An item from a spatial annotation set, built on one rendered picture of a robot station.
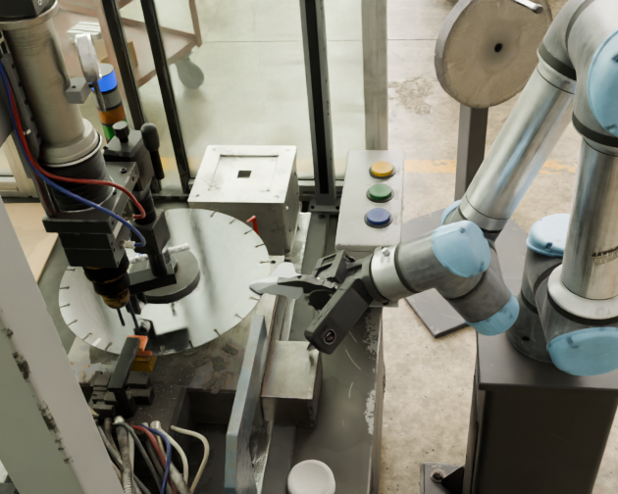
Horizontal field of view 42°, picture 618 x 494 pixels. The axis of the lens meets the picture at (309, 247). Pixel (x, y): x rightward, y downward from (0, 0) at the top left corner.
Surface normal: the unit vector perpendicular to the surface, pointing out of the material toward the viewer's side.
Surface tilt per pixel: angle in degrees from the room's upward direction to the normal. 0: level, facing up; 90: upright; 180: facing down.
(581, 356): 97
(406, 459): 0
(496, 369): 0
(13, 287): 90
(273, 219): 90
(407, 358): 0
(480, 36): 86
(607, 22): 36
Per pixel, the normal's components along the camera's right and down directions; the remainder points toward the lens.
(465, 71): 0.39, 0.54
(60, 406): 0.99, 0.02
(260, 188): -0.07, -0.75
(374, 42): -0.11, 0.67
